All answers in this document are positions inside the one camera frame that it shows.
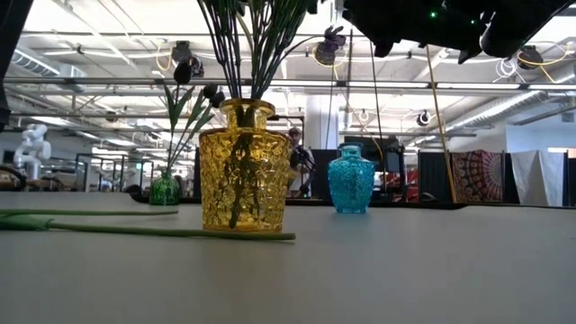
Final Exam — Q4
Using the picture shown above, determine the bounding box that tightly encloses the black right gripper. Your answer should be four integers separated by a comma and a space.
342, 0, 485, 64

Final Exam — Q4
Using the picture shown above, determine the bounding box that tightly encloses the blue textured glass vase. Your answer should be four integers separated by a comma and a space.
327, 142, 376, 214

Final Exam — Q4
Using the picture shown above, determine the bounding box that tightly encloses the amber textured glass vase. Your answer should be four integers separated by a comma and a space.
198, 97, 293, 233

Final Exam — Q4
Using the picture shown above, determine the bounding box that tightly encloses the small green glass vase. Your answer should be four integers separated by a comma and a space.
148, 169, 181, 207

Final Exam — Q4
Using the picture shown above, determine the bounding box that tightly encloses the black computer monitor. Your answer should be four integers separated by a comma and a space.
344, 136, 407, 202

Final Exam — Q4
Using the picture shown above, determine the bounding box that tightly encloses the person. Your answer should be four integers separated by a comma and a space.
287, 127, 317, 199

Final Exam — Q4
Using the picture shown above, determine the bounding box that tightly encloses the black room divider panel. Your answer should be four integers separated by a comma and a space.
417, 151, 453, 203
314, 148, 339, 200

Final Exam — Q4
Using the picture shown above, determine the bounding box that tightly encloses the mandala pattern tapestry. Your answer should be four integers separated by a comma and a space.
451, 150, 504, 203

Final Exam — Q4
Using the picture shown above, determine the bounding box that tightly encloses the white hanging sheet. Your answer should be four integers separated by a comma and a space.
510, 149, 569, 207

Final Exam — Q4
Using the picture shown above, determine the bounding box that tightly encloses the yellow hanging cable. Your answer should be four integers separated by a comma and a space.
425, 42, 458, 203

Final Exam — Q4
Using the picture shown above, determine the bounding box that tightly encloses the black reel with yellow cable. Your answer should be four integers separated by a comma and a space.
516, 44, 545, 72

